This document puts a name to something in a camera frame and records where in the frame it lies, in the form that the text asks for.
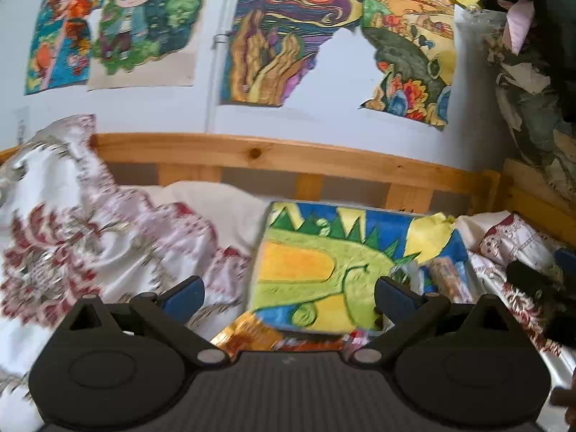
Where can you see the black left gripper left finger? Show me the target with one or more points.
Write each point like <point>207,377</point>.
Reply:
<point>165,316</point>

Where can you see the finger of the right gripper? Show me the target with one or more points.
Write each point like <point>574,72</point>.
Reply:
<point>542,289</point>

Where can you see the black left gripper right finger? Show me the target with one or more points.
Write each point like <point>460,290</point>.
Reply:
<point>412,316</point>

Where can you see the brown granola bar packet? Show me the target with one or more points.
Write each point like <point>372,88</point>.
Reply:
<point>445,277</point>

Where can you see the gold snack packet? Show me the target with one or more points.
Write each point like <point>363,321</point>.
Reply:
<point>247,333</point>

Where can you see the green white snack packet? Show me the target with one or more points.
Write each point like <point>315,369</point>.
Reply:
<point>409,275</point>

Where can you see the orange candy bag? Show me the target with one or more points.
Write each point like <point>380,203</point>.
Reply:
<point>346,343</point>

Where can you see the grey tray with dinosaur drawing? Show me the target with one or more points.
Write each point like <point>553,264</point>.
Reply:
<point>317,264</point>

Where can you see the cream pillow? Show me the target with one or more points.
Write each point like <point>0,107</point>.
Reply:
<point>237,215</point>

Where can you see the white floral bedspread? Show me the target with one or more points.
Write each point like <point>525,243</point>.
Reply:
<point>68,229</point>

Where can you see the pile of clothes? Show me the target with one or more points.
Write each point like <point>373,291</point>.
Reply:
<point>532,47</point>

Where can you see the colourful flower fish drawing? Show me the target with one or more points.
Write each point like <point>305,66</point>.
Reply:
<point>414,42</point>

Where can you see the blond character drawing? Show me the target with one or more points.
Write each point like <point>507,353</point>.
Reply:
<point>145,43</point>

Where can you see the red hair character drawing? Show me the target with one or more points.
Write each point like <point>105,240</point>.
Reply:
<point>61,45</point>

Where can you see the yellow hands drawing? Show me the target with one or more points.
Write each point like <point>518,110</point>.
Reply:
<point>273,44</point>

